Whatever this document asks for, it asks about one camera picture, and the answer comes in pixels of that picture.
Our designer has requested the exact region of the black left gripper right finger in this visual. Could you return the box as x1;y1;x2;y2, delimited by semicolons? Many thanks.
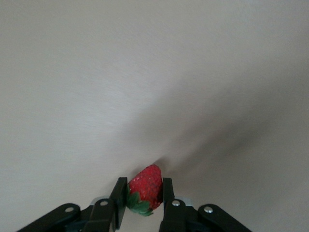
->
158;177;253;232

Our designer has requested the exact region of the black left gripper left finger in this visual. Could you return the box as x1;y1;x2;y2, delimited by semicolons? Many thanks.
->
16;177;128;232

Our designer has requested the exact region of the red strawberry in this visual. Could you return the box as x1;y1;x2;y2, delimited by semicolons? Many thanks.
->
125;164;164;217

